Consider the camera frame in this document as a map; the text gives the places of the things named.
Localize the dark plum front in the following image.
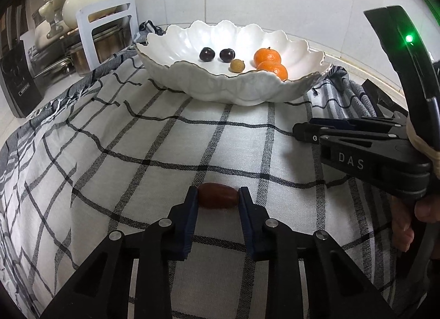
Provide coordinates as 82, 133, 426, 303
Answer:
199, 47, 216, 62

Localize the white scalloped ceramic bowl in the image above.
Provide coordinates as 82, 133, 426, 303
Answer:
135, 20, 333, 107

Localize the tan longan front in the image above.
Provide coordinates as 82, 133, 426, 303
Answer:
230, 59, 245, 74

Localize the person's right hand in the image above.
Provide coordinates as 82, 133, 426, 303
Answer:
389, 195, 439, 252

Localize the red jujube date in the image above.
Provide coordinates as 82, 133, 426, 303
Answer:
198, 182, 239, 209

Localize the dark plum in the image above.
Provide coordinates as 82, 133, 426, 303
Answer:
219, 48, 236, 63
199, 47, 216, 62

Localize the white rack stand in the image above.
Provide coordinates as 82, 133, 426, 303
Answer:
75, 0, 140, 72

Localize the black gas stove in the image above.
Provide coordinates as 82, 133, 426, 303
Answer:
362, 79, 408, 119

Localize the orange mandarin front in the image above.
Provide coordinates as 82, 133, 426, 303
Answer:
257, 60, 288, 81

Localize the orange mandarin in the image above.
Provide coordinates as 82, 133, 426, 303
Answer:
254, 48, 281, 67
257, 60, 288, 81

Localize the black knife block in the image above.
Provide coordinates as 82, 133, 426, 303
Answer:
0, 5, 44, 119

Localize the stainless steel pot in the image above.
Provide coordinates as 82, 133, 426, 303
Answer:
31, 22, 135, 83

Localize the white small pot with lid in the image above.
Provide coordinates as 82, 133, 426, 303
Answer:
35, 0, 71, 51

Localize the checkered white grey cloth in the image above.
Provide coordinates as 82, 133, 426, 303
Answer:
1, 51, 397, 318

